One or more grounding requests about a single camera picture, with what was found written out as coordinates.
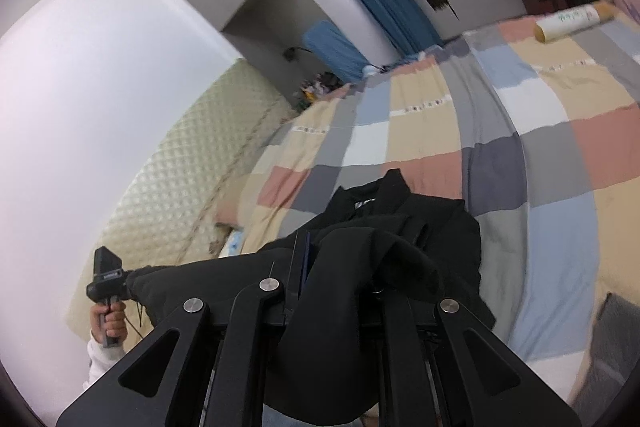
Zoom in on cream quilted headboard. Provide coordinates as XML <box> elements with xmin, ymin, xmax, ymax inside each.
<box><xmin>65</xmin><ymin>58</ymin><xmax>297</xmax><ymax>339</ymax></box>

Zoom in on blue denim jeans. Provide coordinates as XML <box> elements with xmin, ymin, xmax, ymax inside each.
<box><xmin>262</xmin><ymin>404</ymin><xmax>381</xmax><ymax>427</ymax></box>

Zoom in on pink garment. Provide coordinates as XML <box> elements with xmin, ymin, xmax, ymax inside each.
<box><xmin>614</xmin><ymin>0</ymin><xmax>640</xmax><ymax>22</ymax></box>

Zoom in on blue curtain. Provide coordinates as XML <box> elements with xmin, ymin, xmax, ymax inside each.
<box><xmin>330</xmin><ymin>0</ymin><xmax>444</xmax><ymax>58</ymax></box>

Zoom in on blue covered fan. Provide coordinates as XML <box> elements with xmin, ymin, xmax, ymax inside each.
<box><xmin>301</xmin><ymin>21</ymin><xmax>371</xmax><ymax>86</ymax></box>

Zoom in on person's left hand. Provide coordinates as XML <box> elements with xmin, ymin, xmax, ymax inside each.
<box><xmin>89</xmin><ymin>303</ymin><xmax>129</xmax><ymax>349</ymax></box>

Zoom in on black puffer jacket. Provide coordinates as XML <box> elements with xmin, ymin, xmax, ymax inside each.
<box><xmin>125</xmin><ymin>168</ymin><xmax>497</xmax><ymax>427</ymax></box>

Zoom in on light blue printed pillow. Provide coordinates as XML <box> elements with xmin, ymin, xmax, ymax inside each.
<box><xmin>217</xmin><ymin>229</ymin><xmax>247</xmax><ymax>259</ymax></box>

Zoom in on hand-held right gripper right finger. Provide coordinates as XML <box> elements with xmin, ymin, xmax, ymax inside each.
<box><xmin>376</xmin><ymin>291</ymin><xmax>584</xmax><ymax>427</ymax></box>

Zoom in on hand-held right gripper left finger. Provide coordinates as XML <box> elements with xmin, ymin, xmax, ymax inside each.
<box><xmin>55</xmin><ymin>231</ymin><xmax>312</xmax><ymax>427</ymax></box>

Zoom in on patchwork bed cover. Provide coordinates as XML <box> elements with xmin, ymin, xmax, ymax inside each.
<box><xmin>215</xmin><ymin>14</ymin><xmax>640</xmax><ymax>408</ymax></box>

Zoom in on cluster of cosmetic bottles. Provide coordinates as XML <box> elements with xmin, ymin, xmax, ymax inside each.
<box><xmin>297</xmin><ymin>72</ymin><xmax>352</xmax><ymax>104</ymax></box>

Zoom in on person's left forearm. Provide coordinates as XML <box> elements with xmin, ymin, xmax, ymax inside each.
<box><xmin>85</xmin><ymin>336</ymin><xmax>127</xmax><ymax>390</ymax></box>

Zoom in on grey fluffy blanket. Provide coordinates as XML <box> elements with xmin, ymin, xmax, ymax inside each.
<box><xmin>570</xmin><ymin>292</ymin><xmax>640</xmax><ymax>424</ymax></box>

